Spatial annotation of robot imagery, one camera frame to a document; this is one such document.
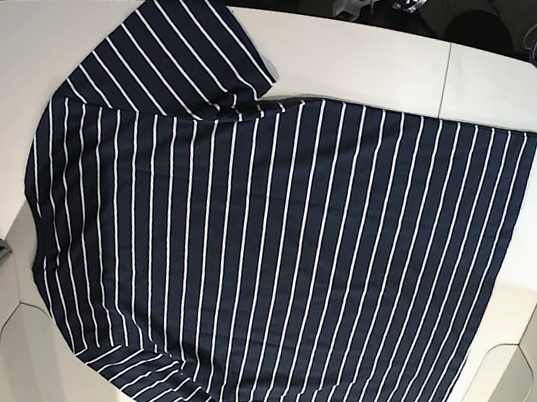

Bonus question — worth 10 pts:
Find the navy white striped T-shirt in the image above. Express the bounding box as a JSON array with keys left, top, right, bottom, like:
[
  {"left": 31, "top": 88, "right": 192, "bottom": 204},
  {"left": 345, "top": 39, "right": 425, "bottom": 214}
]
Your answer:
[{"left": 24, "top": 0, "right": 537, "bottom": 402}]

